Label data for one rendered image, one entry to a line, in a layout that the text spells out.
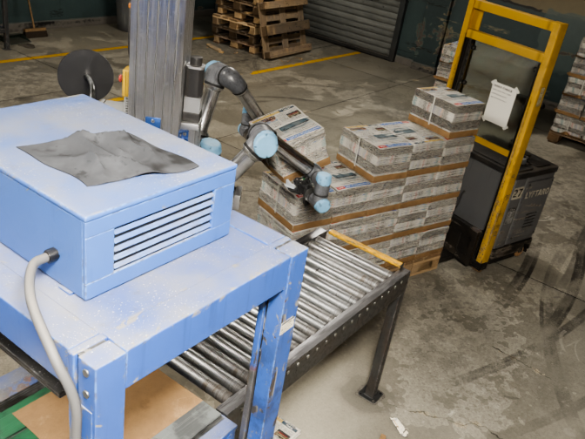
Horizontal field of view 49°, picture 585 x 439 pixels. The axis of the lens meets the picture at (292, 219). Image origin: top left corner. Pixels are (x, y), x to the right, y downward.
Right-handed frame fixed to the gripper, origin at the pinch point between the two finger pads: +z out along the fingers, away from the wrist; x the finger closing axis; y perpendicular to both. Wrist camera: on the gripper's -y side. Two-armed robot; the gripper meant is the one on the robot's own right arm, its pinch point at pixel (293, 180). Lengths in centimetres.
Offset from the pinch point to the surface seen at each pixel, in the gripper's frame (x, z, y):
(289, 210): 2.2, 12.6, -26.7
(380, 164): -63, 17, -26
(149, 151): 81, -136, 117
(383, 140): -73, 29, -19
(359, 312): 16, -93, -13
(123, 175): 89, -143, 118
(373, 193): -55, 17, -44
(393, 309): -11, -72, -46
